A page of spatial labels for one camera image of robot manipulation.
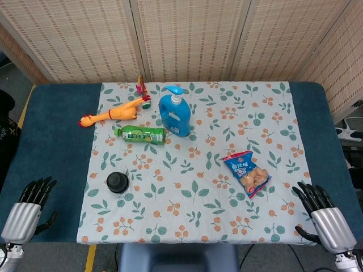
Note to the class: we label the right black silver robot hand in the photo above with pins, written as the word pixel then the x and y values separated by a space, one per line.
pixel 331 229

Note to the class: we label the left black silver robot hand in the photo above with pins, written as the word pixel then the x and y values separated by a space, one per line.
pixel 22 221

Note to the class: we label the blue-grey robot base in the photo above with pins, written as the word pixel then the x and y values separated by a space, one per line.
pixel 178 258

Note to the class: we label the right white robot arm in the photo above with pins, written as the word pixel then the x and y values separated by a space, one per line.
pixel 348 262

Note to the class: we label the yellow floor tape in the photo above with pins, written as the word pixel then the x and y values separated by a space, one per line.
pixel 90 258
pixel 25 109

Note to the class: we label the black box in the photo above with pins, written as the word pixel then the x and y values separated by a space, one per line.
pixel 356 153

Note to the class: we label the dark blue table cover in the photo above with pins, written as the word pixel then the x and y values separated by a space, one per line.
pixel 56 141

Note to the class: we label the person in black clothes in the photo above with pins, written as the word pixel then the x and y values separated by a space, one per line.
pixel 5 136

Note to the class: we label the blue snack bag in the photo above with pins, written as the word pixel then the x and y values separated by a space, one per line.
pixel 249 175

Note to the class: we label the green tea bottle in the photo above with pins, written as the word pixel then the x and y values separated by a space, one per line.
pixel 141 135

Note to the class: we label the yellow rubber chicken toy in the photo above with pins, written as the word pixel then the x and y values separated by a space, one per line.
pixel 122 112

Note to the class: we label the floral tablecloth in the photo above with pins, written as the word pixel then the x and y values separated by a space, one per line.
pixel 184 170

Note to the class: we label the feather shuttlecock with green base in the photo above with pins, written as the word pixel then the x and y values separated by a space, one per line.
pixel 146 105

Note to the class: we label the blue detergent pump bottle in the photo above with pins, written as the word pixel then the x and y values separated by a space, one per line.
pixel 175 116

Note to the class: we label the bamboo folding screen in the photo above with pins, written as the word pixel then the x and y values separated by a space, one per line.
pixel 184 39

